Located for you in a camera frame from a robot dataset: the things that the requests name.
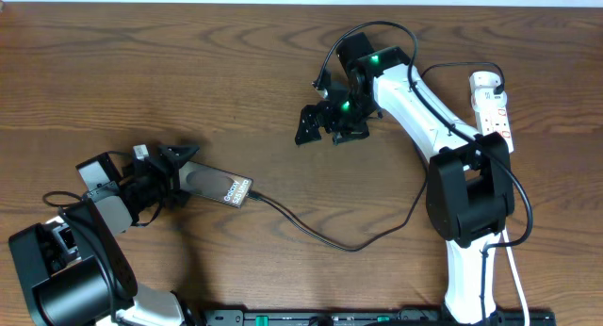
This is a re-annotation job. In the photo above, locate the black charger cable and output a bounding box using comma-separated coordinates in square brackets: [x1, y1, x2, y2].
[247, 61, 506, 253]

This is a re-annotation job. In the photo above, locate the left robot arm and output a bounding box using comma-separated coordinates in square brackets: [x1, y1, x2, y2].
[8, 145, 206, 325]

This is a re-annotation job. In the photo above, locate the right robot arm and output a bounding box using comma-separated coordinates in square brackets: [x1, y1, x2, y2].
[294, 33, 514, 324]

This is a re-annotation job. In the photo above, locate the white USB charger plug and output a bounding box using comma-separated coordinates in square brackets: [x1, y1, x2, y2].
[469, 71, 504, 94]

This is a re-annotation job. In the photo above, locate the white power strip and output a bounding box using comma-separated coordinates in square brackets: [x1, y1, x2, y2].
[471, 88, 514, 154]

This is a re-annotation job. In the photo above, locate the right camera black cable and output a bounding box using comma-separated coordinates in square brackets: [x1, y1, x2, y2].
[314, 20, 534, 326]

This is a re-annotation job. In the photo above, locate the camera black cable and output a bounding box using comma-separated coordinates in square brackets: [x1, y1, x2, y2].
[314, 20, 534, 326]
[41, 150, 164, 326]

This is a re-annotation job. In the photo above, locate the left camera black cable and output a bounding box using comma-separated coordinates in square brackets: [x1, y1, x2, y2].
[41, 150, 164, 326]

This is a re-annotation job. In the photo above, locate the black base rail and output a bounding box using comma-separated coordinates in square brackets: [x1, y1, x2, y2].
[204, 308, 557, 326]

